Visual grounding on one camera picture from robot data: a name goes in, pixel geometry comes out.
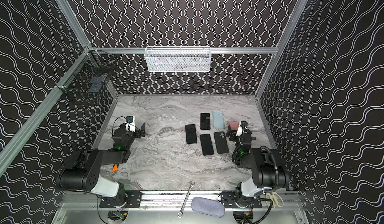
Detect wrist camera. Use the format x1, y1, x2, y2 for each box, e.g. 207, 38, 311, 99
236, 121, 248, 136
126, 116, 136, 133

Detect orange handled adjustable wrench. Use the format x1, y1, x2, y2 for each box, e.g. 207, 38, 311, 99
112, 164, 119, 175

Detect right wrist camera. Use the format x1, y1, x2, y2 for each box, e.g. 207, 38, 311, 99
236, 121, 248, 136

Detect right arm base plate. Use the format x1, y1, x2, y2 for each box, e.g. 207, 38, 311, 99
218, 191, 262, 209

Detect grey cloth pad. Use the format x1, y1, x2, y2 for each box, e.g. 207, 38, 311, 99
191, 197, 226, 218

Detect black wire basket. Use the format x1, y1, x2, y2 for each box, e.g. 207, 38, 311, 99
59, 50, 118, 106

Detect pink phone case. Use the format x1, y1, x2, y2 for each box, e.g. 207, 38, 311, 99
229, 121, 240, 131

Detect black phone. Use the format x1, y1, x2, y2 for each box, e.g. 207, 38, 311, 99
200, 134, 214, 156
185, 124, 198, 144

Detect pale blue phone case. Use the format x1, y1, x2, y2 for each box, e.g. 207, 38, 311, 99
213, 111, 225, 129

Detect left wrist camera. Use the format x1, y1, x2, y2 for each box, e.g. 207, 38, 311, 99
126, 116, 136, 133

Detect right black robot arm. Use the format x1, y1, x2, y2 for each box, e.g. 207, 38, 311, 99
226, 122, 290, 208

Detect white scissors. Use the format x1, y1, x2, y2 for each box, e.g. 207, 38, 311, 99
266, 192, 284, 209

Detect white wire basket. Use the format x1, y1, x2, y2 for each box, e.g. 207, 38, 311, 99
144, 46, 212, 73

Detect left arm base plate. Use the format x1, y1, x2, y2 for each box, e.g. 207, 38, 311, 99
99, 191, 143, 209

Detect black phone case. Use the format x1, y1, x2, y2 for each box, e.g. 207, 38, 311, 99
214, 132, 229, 154

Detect silver wrench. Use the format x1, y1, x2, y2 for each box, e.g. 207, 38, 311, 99
178, 181, 195, 218

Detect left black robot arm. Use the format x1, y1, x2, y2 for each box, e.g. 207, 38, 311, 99
58, 123, 146, 208

